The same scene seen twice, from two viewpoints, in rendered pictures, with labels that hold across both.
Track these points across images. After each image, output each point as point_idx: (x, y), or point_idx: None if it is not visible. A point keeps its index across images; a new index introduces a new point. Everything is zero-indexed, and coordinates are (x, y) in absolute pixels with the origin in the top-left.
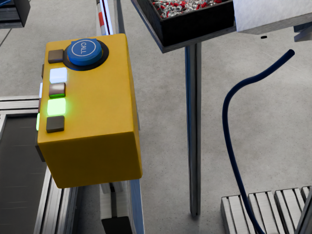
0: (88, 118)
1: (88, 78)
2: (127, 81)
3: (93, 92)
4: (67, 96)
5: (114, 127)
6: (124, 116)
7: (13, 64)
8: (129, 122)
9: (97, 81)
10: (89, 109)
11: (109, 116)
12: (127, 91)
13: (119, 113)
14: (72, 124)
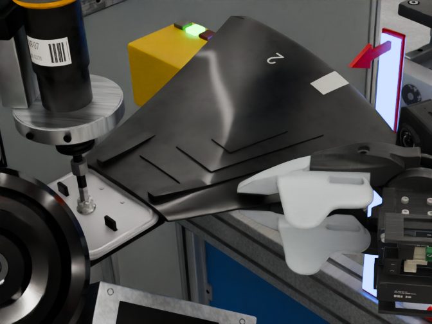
0: (166, 36)
1: (197, 50)
2: (164, 60)
3: (182, 45)
4: (197, 38)
5: (141, 39)
6: (141, 45)
7: None
8: (134, 44)
9: (186, 51)
10: (171, 39)
11: (152, 41)
12: (156, 55)
13: (146, 45)
14: (173, 30)
